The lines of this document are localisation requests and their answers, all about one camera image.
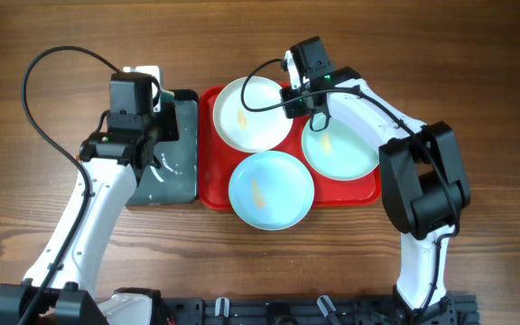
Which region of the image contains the white plate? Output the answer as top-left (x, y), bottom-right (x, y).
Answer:
top-left (212, 77), bottom-right (293, 153)

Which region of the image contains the light blue plate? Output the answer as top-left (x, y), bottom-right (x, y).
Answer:
top-left (228, 151), bottom-right (315, 231)

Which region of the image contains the yellow green sponge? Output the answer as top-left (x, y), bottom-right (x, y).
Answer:
top-left (160, 89), bottom-right (174, 103)

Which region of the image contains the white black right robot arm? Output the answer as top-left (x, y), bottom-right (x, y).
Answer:
top-left (281, 67), bottom-right (470, 324)

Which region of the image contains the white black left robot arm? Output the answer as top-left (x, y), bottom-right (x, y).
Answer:
top-left (0, 102), bottom-right (180, 324)

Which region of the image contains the black water tray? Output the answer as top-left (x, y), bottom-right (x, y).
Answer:
top-left (126, 89), bottom-right (199, 206)

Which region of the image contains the mint green plate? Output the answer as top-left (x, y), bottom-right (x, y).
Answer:
top-left (301, 114), bottom-right (379, 181)

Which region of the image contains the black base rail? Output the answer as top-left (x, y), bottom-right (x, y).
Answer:
top-left (151, 293), bottom-right (481, 325)

